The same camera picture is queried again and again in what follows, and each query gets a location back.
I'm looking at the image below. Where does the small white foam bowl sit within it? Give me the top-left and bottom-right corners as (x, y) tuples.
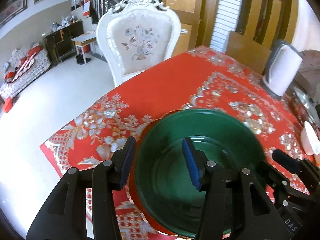
(300, 121), (319, 155)

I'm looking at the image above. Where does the dark green plastic bowl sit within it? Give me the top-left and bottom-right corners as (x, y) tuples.
(135, 108), (265, 238)

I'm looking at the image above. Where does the red glass plate with sticker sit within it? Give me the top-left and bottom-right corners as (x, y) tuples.
(125, 109), (180, 239)

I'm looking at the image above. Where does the steel pot with glass lid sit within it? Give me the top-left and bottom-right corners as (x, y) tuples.
(292, 86), (319, 129)

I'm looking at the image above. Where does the round wooden tabletop leaning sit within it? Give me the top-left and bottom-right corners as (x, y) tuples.
(296, 49), (319, 97)

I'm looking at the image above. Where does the white electric kettle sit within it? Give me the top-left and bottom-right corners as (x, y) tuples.
(260, 40), (303, 100)

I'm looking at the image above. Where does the red embroidered tablecloth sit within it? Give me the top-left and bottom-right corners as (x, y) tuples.
(41, 47), (319, 239)

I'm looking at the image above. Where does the floral covered sofa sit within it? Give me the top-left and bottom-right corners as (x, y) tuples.
(1, 42), (51, 101)

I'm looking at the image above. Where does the dark wooden sideboard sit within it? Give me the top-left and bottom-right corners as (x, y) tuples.
(42, 21), (84, 66)

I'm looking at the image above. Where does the white ornate chair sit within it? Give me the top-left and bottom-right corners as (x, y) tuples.
(96, 0), (181, 87)

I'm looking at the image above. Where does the cardboard box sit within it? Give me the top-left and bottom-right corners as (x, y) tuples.
(162, 0), (202, 56)

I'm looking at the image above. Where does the framed flower painting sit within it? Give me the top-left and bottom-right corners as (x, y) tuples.
(0, 0), (28, 27)

